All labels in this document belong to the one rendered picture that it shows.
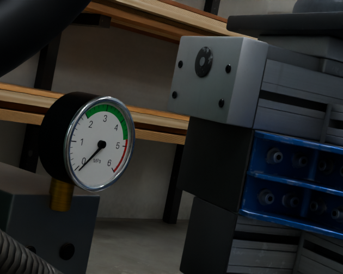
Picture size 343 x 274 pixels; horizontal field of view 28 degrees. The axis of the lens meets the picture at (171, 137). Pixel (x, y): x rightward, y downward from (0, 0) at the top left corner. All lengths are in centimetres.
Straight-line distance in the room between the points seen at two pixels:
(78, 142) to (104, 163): 3
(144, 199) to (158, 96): 58
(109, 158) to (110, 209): 326
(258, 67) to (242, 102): 4
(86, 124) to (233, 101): 29
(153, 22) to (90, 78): 59
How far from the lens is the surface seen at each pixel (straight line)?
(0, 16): 23
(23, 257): 34
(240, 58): 70
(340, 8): 80
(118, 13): 292
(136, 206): 382
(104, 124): 44
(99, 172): 45
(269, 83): 72
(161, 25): 308
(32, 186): 48
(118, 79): 359
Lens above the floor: 70
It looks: 3 degrees down
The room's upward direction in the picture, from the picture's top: 11 degrees clockwise
